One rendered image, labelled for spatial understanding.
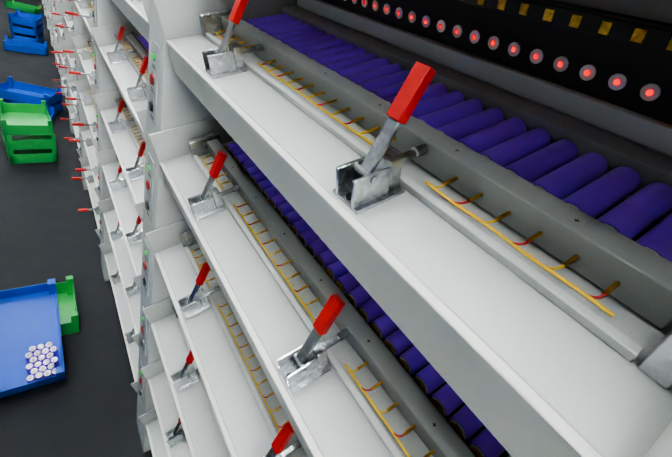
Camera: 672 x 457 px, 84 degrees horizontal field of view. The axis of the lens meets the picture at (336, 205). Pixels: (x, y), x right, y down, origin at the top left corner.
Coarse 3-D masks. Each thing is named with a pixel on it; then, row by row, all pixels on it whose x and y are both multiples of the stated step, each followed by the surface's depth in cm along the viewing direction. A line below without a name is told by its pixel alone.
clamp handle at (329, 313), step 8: (336, 296) 31; (328, 304) 31; (336, 304) 30; (344, 304) 30; (320, 312) 31; (328, 312) 31; (336, 312) 30; (320, 320) 31; (328, 320) 31; (320, 328) 31; (328, 328) 31; (312, 336) 32; (320, 336) 31; (304, 344) 32; (312, 344) 32; (304, 352) 32; (304, 360) 32
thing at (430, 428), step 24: (216, 144) 60; (240, 168) 55; (240, 192) 52; (264, 216) 46; (288, 240) 43; (312, 264) 40; (312, 288) 40; (336, 288) 38; (360, 336) 34; (384, 360) 32; (360, 384) 32; (384, 384) 32; (408, 384) 31; (408, 408) 29; (432, 408) 29; (408, 432) 29; (432, 432) 28; (408, 456) 28; (456, 456) 27
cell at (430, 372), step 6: (426, 366) 33; (432, 366) 32; (420, 372) 32; (426, 372) 32; (432, 372) 32; (420, 378) 32; (426, 378) 31; (432, 378) 31; (438, 378) 32; (426, 384) 31; (432, 384) 31; (438, 384) 32; (426, 390) 32; (432, 390) 31
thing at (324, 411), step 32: (192, 128) 60; (160, 160) 60; (192, 160) 61; (192, 192) 54; (192, 224) 49; (224, 224) 49; (256, 224) 49; (224, 256) 45; (256, 256) 45; (224, 288) 42; (256, 288) 41; (288, 288) 41; (256, 320) 38; (288, 320) 38; (256, 352) 37; (288, 352) 35; (352, 352) 35; (320, 384) 33; (288, 416) 34; (320, 416) 31; (352, 416) 31; (384, 416) 31; (320, 448) 29; (352, 448) 29; (384, 448) 29; (416, 448) 29
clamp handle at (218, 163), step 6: (216, 156) 48; (222, 156) 47; (216, 162) 48; (222, 162) 48; (216, 168) 48; (210, 174) 48; (216, 174) 48; (210, 180) 49; (210, 186) 49; (204, 192) 49; (204, 198) 49
